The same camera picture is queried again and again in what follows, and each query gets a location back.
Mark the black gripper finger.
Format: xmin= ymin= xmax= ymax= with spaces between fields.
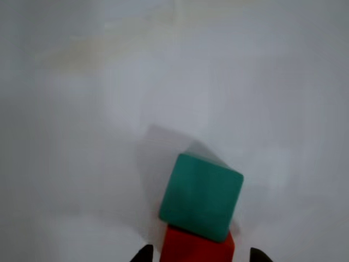
xmin=132 ymin=244 xmax=154 ymax=262
xmin=250 ymin=247 xmax=270 ymax=262

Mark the red cube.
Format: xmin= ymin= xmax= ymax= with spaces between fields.
xmin=160 ymin=223 xmax=236 ymax=262

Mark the teal blue cube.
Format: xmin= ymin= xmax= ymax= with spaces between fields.
xmin=159 ymin=153 xmax=244 ymax=243

